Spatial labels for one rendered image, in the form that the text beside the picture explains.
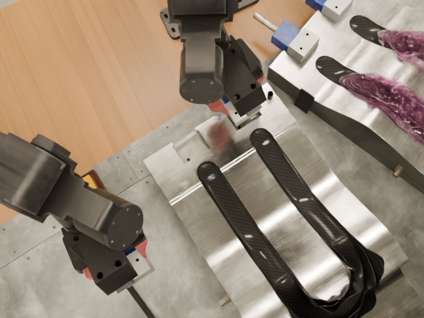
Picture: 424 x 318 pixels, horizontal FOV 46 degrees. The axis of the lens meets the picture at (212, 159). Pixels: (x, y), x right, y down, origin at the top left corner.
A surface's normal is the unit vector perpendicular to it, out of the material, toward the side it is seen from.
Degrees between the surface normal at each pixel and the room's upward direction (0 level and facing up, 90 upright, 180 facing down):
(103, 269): 27
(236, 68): 21
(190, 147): 0
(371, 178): 0
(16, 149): 8
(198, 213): 3
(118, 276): 62
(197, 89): 77
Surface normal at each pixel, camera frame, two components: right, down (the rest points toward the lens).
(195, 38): -0.04, -0.47
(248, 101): 0.44, 0.71
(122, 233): 0.80, 0.29
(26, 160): 0.10, -0.19
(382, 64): -0.40, -0.52
